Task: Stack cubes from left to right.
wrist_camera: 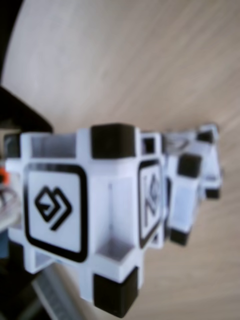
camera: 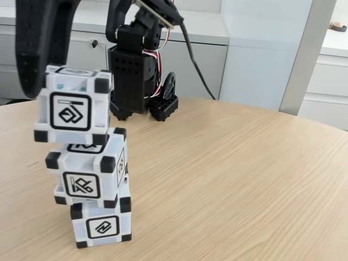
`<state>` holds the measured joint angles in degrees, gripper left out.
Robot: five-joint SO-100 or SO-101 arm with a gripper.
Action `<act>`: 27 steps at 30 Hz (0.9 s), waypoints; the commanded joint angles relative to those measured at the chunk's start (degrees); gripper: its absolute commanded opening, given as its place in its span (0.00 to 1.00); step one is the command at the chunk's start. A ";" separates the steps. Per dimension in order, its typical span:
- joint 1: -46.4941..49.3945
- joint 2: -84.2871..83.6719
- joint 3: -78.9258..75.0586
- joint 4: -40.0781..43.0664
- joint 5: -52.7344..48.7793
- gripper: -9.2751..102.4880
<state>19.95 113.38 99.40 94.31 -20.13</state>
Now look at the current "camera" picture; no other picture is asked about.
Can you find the white cube with nested-squares symbol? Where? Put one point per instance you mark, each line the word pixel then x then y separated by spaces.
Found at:
pixel 70 112

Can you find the white cube with angular-letter symbol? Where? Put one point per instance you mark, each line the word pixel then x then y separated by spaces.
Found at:
pixel 81 187

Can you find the black cabinet lock key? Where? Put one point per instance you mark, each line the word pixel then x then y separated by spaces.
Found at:
pixel 94 43

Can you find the white low cabinet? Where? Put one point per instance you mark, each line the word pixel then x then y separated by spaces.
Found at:
pixel 89 70

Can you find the black round clamp knob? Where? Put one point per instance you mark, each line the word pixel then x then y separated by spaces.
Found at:
pixel 170 85

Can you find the white cube with bolt symbol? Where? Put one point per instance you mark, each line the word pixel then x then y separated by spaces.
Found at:
pixel 102 227

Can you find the white drawer unit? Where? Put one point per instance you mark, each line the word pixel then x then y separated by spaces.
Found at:
pixel 326 81

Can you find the black gripper camera module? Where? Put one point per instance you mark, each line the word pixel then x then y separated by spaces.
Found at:
pixel 163 13

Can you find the grey partition post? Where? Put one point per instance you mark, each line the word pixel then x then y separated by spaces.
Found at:
pixel 304 68

